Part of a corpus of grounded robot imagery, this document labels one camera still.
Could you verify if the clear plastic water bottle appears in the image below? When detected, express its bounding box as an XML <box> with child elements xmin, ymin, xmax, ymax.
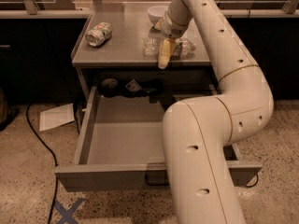
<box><xmin>143</xmin><ymin>37</ymin><xmax>196</xmax><ymax>57</ymax></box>

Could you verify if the crushed green soda can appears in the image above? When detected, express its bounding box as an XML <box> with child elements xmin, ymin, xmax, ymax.
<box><xmin>86</xmin><ymin>22</ymin><xmax>113</xmax><ymax>48</ymax></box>

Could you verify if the white paper sheet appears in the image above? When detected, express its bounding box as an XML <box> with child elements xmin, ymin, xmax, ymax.
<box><xmin>39</xmin><ymin>104</ymin><xmax>75</xmax><ymax>132</ymax></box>

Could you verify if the blue tape cross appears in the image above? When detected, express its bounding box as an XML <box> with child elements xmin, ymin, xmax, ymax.
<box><xmin>54</xmin><ymin>198</ymin><xmax>85</xmax><ymax>224</ymax></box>

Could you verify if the black metal drawer handle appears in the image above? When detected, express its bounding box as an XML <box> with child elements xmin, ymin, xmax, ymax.
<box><xmin>145</xmin><ymin>174</ymin><xmax>169</xmax><ymax>187</ymax></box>

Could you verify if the black floor cable left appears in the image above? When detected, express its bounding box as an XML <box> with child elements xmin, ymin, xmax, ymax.
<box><xmin>25</xmin><ymin>102</ymin><xmax>60</xmax><ymax>224</ymax></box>

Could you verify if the white ceramic bowl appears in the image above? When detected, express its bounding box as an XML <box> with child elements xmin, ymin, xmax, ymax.
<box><xmin>148</xmin><ymin>6</ymin><xmax>168</xmax><ymax>25</ymax></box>

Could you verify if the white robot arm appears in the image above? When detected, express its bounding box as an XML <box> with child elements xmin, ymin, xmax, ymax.
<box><xmin>162</xmin><ymin>0</ymin><xmax>274</xmax><ymax>224</ymax></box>

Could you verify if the black cable bundle with tag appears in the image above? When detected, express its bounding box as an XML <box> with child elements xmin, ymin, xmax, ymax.
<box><xmin>98</xmin><ymin>77</ymin><xmax>165</xmax><ymax>99</ymax></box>

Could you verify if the open grey metal drawer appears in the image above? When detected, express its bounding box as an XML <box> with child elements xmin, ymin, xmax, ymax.
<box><xmin>54</xmin><ymin>83</ymin><xmax>263</xmax><ymax>193</ymax></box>

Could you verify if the grey metal cabinet table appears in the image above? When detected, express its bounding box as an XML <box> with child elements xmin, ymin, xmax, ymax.
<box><xmin>72</xmin><ymin>2</ymin><xmax>218</xmax><ymax>96</ymax></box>

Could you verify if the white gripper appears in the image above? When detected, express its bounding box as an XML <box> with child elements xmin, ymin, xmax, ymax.
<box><xmin>154</xmin><ymin>11</ymin><xmax>187</xmax><ymax>69</ymax></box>

